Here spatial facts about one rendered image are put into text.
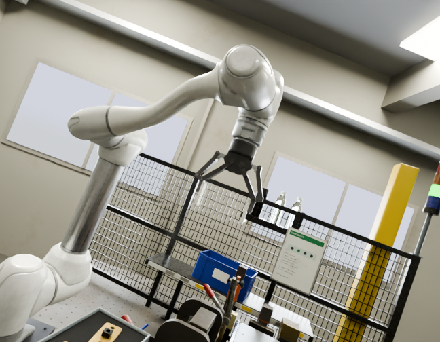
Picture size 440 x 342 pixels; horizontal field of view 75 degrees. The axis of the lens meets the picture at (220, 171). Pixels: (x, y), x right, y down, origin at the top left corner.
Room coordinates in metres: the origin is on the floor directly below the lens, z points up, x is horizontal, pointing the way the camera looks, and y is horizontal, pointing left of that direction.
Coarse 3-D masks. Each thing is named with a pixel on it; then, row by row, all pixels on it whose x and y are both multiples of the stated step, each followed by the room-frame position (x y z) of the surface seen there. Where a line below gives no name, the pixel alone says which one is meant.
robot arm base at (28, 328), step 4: (28, 324) 1.07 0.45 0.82; (24, 328) 1.04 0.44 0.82; (28, 328) 1.05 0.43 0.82; (32, 328) 1.06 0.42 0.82; (20, 332) 0.99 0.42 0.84; (24, 332) 1.03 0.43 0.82; (28, 332) 1.04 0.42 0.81; (32, 332) 1.06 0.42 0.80; (8, 336) 0.94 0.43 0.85; (12, 336) 0.95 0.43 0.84; (16, 336) 0.97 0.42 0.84; (20, 336) 1.00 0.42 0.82; (24, 336) 1.02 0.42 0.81; (0, 340) 0.93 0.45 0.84; (4, 340) 0.93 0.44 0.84; (8, 340) 0.94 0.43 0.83; (12, 340) 0.96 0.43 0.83; (16, 340) 0.98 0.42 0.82; (20, 340) 1.00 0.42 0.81
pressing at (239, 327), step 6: (234, 324) 1.25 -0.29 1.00; (240, 324) 1.27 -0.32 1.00; (234, 330) 1.19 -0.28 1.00; (240, 330) 1.22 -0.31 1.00; (246, 330) 1.24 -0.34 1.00; (252, 330) 1.25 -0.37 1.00; (258, 330) 1.28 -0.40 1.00; (234, 336) 1.14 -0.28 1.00; (240, 336) 1.17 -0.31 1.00; (246, 336) 1.19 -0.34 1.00; (252, 336) 1.21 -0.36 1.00; (258, 336) 1.23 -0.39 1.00; (264, 336) 1.25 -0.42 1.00
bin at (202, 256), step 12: (204, 252) 1.62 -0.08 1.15; (216, 252) 1.68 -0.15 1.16; (204, 264) 1.53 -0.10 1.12; (216, 264) 1.51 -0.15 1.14; (228, 264) 1.65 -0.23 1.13; (240, 264) 1.63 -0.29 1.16; (204, 276) 1.52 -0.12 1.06; (216, 276) 1.50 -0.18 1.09; (228, 276) 1.48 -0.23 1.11; (252, 276) 1.60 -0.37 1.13; (216, 288) 1.50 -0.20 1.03; (228, 288) 1.47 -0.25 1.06; (240, 300) 1.45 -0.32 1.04
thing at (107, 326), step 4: (108, 324) 0.64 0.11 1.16; (112, 324) 0.64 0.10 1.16; (100, 328) 0.61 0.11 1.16; (104, 328) 0.62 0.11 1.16; (108, 328) 0.61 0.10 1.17; (116, 328) 0.63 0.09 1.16; (120, 328) 0.64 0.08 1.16; (96, 332) 0.60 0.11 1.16; (100, 332) 0.60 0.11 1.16; (104, 332) 0.59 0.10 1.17; (108, 332) 0.59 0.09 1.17; (112, 332) 0.61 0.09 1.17; (116, 332) 0.62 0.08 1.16; (96, 336) 0.59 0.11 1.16; (100, 336) 0.59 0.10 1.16; (104, 336) 0.59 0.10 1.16; (108, 336) 0.59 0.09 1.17; (112, 336) 0.60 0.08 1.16; (116, 336) 0.61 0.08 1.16; (92, 340) 0.57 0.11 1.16; (96, 340) 0.57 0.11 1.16; (100, 340) 0.58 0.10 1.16; (104, 340) 0.58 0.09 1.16; (108, 340) 0.59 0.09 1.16; (112, 340) 0.59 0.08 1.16
